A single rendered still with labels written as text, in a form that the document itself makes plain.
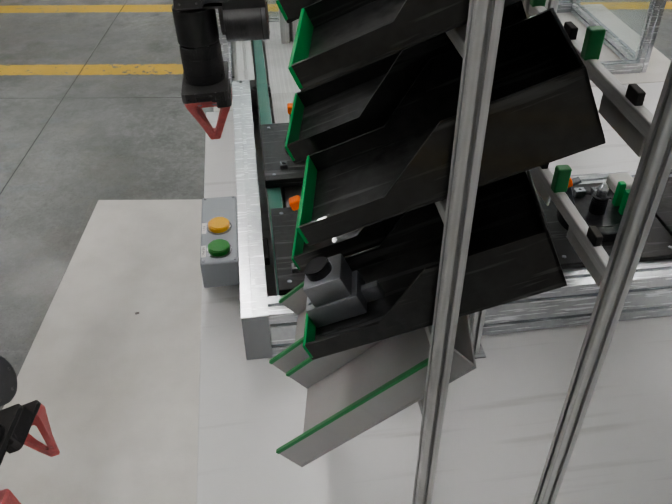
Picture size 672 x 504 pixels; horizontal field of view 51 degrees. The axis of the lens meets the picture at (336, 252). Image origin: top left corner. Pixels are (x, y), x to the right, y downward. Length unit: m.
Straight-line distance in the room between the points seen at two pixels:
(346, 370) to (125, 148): 2.78
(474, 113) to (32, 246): 2.65
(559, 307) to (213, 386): 0.61
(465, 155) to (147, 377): 0.80
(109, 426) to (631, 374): 0.86
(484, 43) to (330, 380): 0.57
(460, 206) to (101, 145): 3.17
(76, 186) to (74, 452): 2.33
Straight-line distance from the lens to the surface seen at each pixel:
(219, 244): 1.29
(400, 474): 1.09
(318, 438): 0.88
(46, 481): 1.16
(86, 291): 1.43
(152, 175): 3.37
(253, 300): 1.20
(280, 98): 1.89
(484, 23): 0.53
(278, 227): 1.32
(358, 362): 0.94
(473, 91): 0.55
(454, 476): 1.09
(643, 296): 1.36
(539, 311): 1.29
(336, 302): 0.78
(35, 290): 2.86
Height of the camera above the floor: 1.76
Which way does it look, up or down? 39 degrees down
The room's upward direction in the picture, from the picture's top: straight up
